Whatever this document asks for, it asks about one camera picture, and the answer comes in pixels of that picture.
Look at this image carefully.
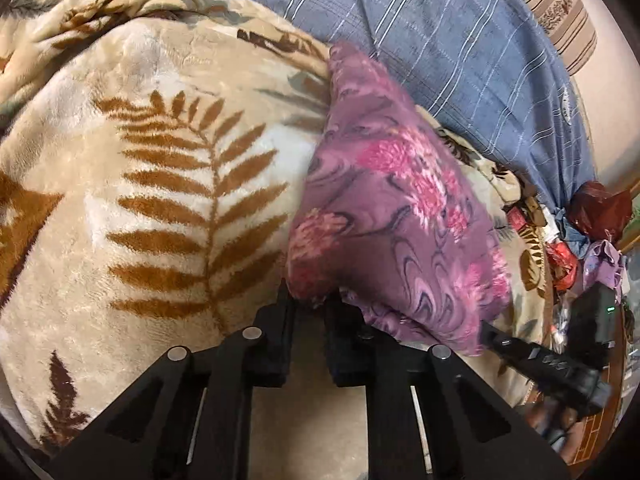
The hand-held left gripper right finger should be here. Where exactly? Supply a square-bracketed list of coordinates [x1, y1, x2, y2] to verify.
[325, 290, 571, 480]

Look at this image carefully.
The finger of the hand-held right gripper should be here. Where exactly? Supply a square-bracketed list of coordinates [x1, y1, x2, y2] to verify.
[480, 322, 546, 368]

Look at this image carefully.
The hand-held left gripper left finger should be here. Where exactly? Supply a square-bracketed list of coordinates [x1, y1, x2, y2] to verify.
[47, 280, 298, 480]

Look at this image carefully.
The purple floral shirt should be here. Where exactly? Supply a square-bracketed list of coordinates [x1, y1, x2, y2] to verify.
[286, 42, 513, 358]

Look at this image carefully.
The person's right hand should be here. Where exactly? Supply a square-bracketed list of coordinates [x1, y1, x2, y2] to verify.
[530, 400, 588, 458]

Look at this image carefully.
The light purple cloth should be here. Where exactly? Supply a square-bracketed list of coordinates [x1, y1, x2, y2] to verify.
[582, 240, 626, 291]

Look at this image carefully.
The shiny red packet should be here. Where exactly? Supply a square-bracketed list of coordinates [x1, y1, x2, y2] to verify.
[545, 242, 578, 291]

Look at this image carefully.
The beige leaf-print blanket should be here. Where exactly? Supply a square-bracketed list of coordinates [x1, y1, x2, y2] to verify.
[0, 0, 556, 461]

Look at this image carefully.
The blue plaid pillow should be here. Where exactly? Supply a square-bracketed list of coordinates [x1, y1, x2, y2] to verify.
[125, 0, 596, 211]

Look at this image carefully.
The beige striped pillow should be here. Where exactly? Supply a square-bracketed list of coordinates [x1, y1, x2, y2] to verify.
[497, 0, 598, 76]

